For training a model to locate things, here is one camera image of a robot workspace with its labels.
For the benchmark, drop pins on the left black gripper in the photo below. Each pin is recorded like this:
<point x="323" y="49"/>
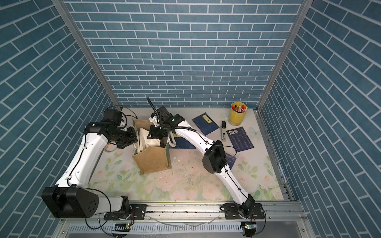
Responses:
<point x="132" y="139"/>

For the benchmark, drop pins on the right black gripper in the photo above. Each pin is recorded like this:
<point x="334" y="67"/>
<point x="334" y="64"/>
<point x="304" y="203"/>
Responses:
<point x="155" y="135"/>

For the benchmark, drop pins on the tan canvas tote bag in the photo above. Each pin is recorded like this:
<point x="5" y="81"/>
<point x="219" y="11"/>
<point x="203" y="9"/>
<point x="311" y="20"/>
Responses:
<point x="151" y="155"/>

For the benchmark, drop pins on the dark blue book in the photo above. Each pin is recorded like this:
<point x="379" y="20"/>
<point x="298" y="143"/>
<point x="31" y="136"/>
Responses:
<point x="182" y="143"/>
<point x="205" y="124"/>
<point x="239" y="139"/>
<point x="230" y="160"/>

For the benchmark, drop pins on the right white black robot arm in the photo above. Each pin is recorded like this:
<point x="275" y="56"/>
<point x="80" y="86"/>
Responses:
<point x="214" y="156"/>

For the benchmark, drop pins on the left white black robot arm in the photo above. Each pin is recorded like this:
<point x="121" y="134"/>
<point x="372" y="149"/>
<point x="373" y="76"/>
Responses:
<point x="71" y="197"/>

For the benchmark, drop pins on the clear tape roll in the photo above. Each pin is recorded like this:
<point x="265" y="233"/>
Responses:
<point x="110" y="147"/>

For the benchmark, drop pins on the white black marker pen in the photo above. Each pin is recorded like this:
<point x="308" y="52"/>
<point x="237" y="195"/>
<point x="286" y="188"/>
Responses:
<point x="223" y="131"/>

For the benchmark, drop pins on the yellow pen cup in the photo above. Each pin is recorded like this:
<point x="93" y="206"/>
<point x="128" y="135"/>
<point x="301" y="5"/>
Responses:
<point x="237" y="113"/>

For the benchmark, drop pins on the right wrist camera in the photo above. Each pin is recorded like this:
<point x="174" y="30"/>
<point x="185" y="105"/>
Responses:
<point x="163" y="114"/>

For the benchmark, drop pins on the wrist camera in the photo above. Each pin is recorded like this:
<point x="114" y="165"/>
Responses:
<point x="112" y="116"/>
<point x="163" y="114"/>

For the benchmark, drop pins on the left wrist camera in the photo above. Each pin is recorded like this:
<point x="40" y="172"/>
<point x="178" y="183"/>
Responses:
<point x="112" y="116"/>

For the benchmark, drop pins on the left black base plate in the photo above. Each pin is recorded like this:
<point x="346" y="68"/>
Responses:
<point x="135" y="212"/>

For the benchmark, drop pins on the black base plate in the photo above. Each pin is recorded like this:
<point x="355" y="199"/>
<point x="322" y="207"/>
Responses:
<point x="135" y="212"/>
<point x="233" y="211"/>

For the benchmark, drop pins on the aluminium front rail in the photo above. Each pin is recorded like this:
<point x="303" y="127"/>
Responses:
<point x="203" y="219"/>

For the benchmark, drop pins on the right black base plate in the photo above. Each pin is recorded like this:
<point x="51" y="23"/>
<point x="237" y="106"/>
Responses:
<point x="233" y="211"/>

